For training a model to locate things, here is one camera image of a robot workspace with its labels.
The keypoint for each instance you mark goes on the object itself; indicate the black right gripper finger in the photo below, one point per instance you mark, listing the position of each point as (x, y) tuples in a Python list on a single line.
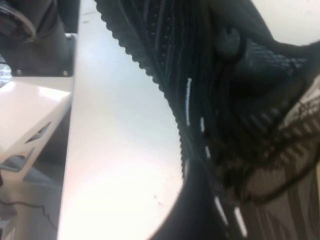
[(192, 217)]

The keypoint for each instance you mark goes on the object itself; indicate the black knit sneaker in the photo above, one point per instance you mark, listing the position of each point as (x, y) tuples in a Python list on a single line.
[(175, 62)]

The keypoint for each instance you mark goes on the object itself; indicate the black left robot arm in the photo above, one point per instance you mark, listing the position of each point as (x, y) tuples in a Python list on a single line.
[(45, 45)]

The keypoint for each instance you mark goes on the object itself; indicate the white metal frame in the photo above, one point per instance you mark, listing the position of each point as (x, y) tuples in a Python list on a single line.
[(25, 112)]

